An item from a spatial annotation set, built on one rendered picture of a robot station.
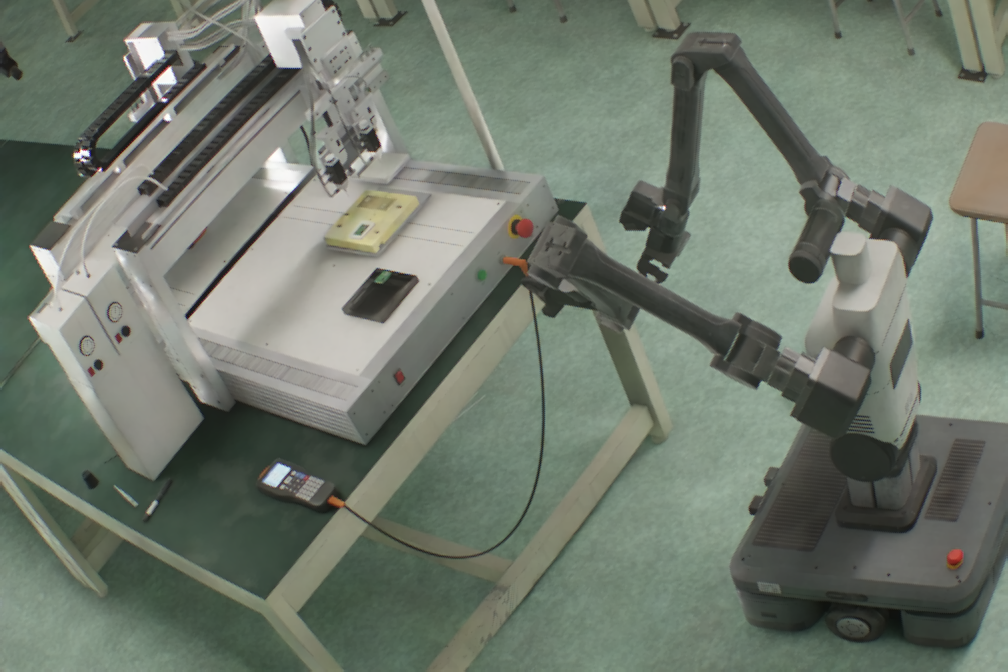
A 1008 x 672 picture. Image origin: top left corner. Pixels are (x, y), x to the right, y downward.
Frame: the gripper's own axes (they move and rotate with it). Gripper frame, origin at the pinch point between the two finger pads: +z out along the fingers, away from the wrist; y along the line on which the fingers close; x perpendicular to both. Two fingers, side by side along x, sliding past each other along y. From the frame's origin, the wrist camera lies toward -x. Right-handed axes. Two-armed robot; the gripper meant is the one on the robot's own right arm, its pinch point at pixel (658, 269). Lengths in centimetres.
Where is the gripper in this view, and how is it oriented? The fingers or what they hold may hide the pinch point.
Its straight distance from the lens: 319.0
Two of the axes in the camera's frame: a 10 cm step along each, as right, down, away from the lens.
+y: -4.7, 6.7, -5.8
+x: 8.8, 4.4, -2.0
